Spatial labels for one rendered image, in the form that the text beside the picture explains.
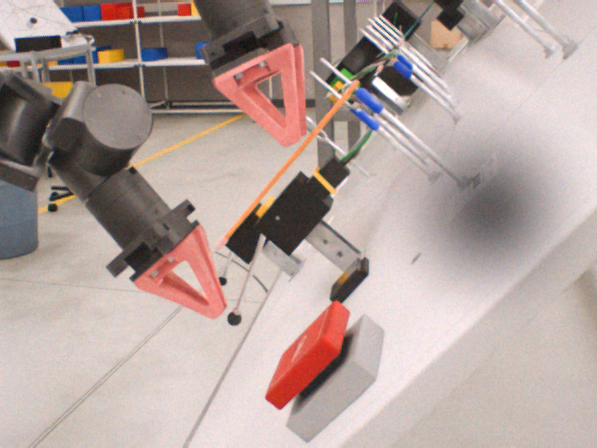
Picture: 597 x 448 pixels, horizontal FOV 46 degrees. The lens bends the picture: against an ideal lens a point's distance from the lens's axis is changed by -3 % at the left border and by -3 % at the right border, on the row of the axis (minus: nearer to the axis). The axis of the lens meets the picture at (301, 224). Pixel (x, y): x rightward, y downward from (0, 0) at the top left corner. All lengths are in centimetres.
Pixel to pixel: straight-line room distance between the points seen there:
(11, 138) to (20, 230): 350
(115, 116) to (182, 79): 841
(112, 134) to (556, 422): 60
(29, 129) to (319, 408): 38
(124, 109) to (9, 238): 356
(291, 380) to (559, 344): 73
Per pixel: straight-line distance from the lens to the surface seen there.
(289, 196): 61
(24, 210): 412
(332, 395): 38
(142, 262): 67
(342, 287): 57
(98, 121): 58
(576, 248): 31
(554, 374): 100
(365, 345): 39
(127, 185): 64
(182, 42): 894
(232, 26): 60
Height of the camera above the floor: 128
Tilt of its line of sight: 18 degrees down
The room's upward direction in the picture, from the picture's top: 3 degrees counter-clockwise
